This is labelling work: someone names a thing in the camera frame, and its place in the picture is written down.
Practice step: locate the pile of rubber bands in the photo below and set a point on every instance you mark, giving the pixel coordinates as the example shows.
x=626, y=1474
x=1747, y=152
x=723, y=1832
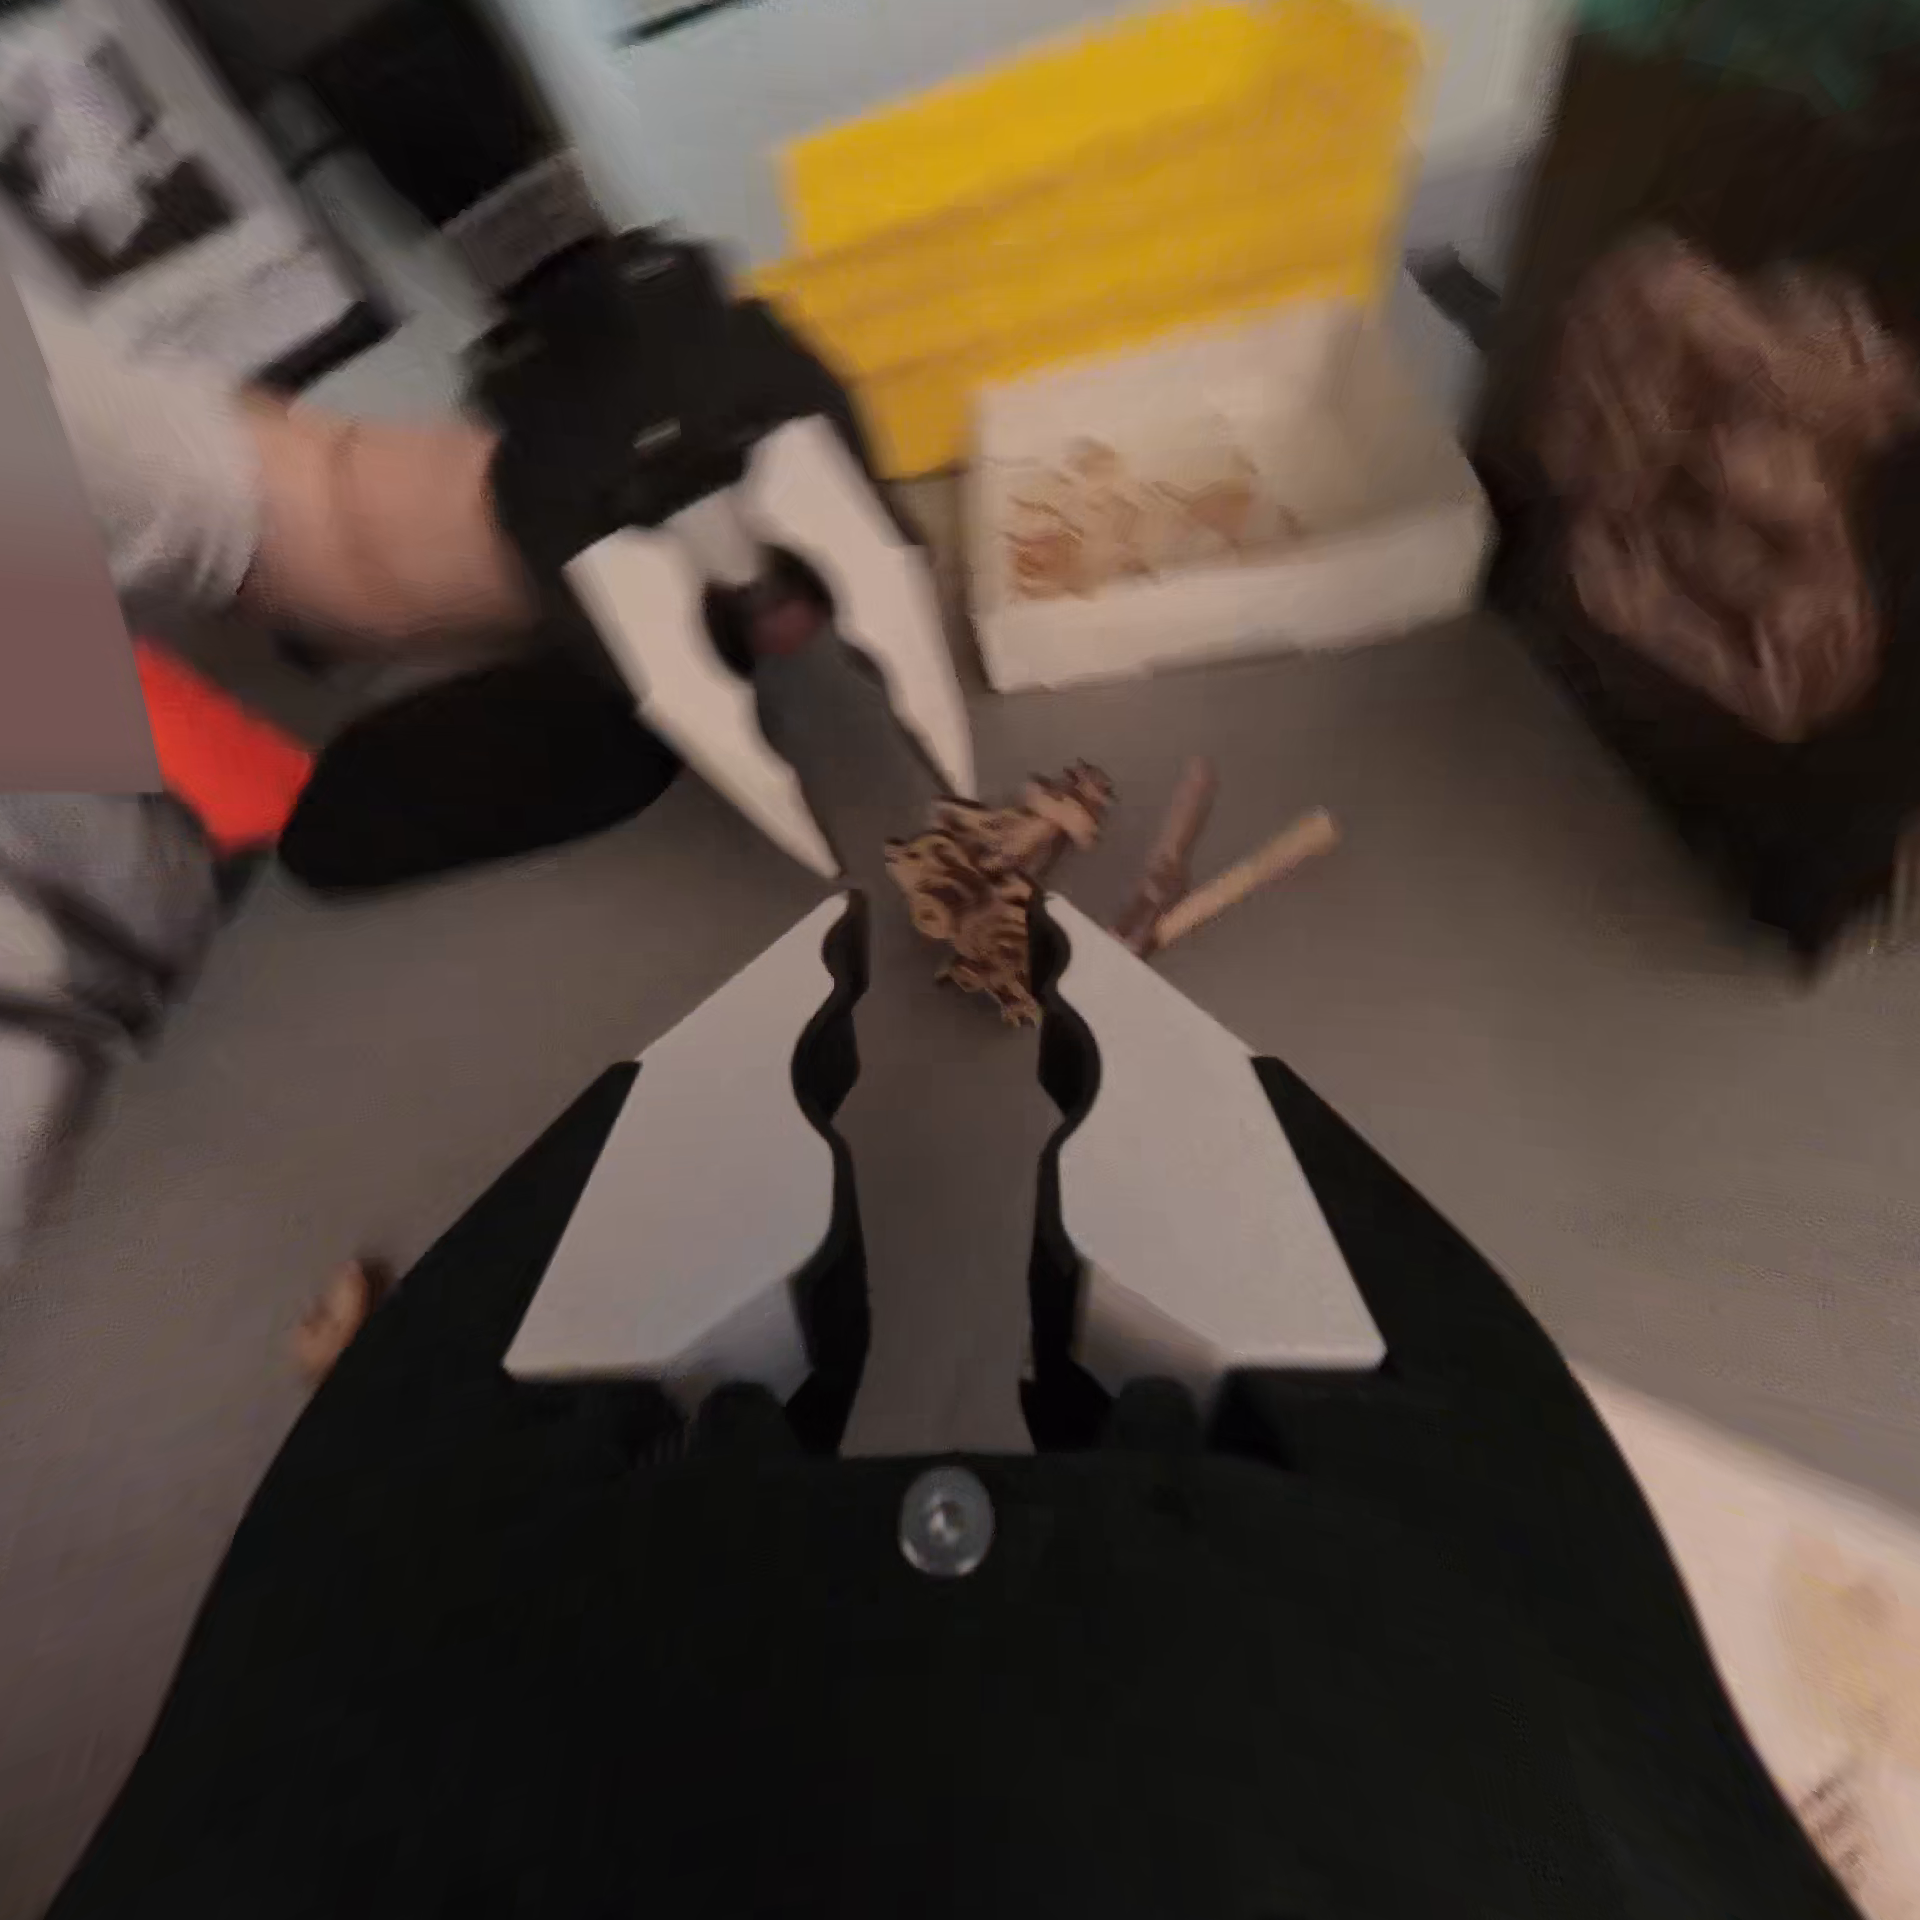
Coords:
x=1078, y=547

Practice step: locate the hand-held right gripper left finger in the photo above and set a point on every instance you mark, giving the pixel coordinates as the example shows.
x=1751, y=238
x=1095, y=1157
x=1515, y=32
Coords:
x=673, y=1198

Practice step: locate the wooden gear model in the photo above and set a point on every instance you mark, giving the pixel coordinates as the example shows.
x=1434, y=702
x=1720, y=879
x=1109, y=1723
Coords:
x=968, y=886

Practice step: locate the long wooden lever part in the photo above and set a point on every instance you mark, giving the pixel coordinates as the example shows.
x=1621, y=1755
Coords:
x=1172, y=857

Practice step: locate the white cardboard box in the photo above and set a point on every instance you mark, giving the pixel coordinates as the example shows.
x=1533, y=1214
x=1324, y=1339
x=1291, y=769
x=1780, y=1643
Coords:
x=1228, y=631

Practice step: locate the person's left forearm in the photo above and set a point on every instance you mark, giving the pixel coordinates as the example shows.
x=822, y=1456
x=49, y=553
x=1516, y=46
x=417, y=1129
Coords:
x=376, y=525

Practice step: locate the curved wooden part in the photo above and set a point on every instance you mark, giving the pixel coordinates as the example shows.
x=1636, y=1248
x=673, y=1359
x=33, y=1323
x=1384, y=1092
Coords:
x=339, y=1320

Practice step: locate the printed instruction sheet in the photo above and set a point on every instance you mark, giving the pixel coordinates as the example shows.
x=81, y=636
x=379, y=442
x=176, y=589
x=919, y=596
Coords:
x=1800, y=1650

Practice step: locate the person's grey garment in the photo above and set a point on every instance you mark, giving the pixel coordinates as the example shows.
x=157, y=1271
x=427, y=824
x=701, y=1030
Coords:
x=89, y=932

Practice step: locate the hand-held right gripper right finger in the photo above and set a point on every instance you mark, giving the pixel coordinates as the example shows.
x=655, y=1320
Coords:
x=1216, y=1198

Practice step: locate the black model kit box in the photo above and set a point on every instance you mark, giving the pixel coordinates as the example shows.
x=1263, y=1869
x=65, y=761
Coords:
x=1726, y=494

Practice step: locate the black padded cushion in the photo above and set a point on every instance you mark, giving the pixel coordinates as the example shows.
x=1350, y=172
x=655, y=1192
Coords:
x=464, y=796

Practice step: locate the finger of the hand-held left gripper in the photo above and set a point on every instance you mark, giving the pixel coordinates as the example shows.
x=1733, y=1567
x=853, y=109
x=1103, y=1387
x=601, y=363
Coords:
x=662, y=662
x=871, y=556

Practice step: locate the orange object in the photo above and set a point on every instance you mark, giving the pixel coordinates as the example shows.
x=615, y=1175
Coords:
x=228, y=758

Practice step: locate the flat wooden stick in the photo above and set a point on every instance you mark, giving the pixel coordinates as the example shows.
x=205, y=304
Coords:
x=1263, y=870

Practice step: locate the yellow plastic bin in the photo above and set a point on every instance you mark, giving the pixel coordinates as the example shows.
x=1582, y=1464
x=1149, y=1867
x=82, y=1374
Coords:
x=1078, y=225

